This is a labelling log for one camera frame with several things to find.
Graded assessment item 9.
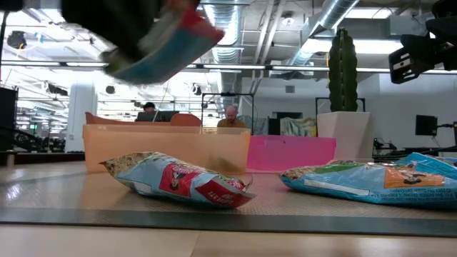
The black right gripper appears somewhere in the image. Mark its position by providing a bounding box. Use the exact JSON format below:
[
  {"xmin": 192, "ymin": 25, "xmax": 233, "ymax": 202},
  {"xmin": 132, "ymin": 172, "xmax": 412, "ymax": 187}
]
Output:
[{"xmin": 388, "ymin": 34, "xmax": 457, "ymax": 85}]

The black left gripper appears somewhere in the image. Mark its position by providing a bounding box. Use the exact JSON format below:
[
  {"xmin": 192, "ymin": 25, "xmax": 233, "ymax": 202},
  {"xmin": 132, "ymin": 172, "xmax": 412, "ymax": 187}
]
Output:
[{"xmin": 60, "ymin": 0, "xmax": 169, "ymax": 62}]

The red chocolate chip granola bar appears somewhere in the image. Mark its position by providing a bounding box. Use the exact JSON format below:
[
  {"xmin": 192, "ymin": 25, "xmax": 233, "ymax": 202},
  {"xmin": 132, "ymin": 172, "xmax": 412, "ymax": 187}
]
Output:
[
  {"xmin": 101, "ymin": 0, "xmax": 226, "ymax": 86},
  {"xmin": 99, "ymin": 151, "xmax": 257, "ymax": 210}
]

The blue orange granola bar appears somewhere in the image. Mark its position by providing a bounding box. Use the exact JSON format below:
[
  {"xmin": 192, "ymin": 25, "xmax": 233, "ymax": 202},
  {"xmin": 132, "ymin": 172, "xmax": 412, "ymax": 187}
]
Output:
[{"xmin": 278, "ymin": 159, "xmax": 457, "ymax": 211}]

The black monitor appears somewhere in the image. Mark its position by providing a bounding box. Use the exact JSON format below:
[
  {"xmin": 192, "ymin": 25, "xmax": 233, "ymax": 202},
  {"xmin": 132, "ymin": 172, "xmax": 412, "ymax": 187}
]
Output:
[{"xmin": 415, "ymin": 114, "xmax": 439, "ymax": 137}]

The green cactus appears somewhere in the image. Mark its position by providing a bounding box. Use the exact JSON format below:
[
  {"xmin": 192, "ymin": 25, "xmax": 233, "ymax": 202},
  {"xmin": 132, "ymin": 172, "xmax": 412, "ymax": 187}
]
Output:
[{"xmin": 328, "ymin": 27, "xmax": 359, "ymax": 113}]

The long ceiling light strip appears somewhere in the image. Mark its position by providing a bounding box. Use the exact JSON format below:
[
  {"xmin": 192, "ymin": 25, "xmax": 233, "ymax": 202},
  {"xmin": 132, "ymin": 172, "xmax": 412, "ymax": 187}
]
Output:
[{"xmin": 0, "ymin": 60, "xmax": 457, "ymax": 75}]

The white building column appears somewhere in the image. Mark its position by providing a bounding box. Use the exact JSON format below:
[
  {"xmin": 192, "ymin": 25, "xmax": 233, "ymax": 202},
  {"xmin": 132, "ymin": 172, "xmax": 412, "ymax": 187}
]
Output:
[{"xmin": 65, "ymin": 79, "xmax": 98, "ymax": 153}]

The black equipment table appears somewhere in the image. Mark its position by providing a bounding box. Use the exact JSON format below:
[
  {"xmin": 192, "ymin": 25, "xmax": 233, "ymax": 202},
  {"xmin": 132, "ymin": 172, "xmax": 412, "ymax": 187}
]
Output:
[{"xmin": 372, "ymin": 137, "xmax": 457, "ymax": 162}]

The dark computer monitor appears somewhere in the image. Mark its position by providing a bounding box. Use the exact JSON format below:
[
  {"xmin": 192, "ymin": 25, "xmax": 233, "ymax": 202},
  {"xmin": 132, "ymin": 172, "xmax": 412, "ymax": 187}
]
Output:
[{"xmin": 134, "ymin": 111, "xmax": 181, "ymax": 123}]

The white planter pot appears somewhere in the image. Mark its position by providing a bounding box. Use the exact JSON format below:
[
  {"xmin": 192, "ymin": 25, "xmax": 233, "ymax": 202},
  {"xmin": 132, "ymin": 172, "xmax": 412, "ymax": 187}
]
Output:
[{"xmin": 316, "ymin": 111, "xmax": 376, "ymax": 162}]

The translucent orange bin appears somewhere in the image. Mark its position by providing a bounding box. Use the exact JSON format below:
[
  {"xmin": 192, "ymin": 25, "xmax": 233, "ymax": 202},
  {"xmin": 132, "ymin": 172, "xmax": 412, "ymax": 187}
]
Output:
[{"xmin": 81, "ymin": 124, "xmax": 252, "ymax": 176}]

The black panel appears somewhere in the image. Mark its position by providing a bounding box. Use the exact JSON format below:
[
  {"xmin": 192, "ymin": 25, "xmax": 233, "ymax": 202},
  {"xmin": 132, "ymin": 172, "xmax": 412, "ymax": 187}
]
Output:
[{"xmin": 0, "ymin": 87, "xmax": 19, "ymax": 148}]

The pale cloth cover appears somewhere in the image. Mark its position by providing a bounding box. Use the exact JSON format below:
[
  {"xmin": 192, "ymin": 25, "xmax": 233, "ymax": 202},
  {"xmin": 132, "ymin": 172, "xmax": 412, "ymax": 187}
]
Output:
[
  {"xmin": 280, "ymin": 116, "xmax": 318, "ymax": 138},
  {"xmin": 246, "ymin": 114, "xmax": 268, "ymax": 136}
]

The translucent pink bin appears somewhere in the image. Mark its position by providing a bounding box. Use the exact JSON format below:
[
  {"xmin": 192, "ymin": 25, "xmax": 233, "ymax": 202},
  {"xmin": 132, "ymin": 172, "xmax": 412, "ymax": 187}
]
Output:
[{"xmin": 246, "ymin": 134, "xmax": 338, "ymax": 173}]

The clear mat with black border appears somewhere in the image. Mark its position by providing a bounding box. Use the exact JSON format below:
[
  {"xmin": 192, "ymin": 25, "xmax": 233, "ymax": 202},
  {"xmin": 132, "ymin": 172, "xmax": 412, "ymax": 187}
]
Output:
[{"xmin": 0, "ymin": 170, "xmax": 457, "ymax": 238}]

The silver spiral ventilation duct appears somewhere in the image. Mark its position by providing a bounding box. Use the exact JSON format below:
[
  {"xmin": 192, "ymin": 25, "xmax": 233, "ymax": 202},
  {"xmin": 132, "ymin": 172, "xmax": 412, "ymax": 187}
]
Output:
[
  {"xmin": 285, "ymin": 0, "xmax": 361, "ymax": 67},
  {"xmin": 210, "ymin": 0, "xmax": 246, "ymax": 94}
]

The opaque orange handled bin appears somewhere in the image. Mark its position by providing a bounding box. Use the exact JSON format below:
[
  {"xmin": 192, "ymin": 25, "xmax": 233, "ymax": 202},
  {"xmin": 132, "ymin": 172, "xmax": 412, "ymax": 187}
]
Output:
[{"xmin": 84, "ymin": 111, "xmax": 203, "ymax": 128}]

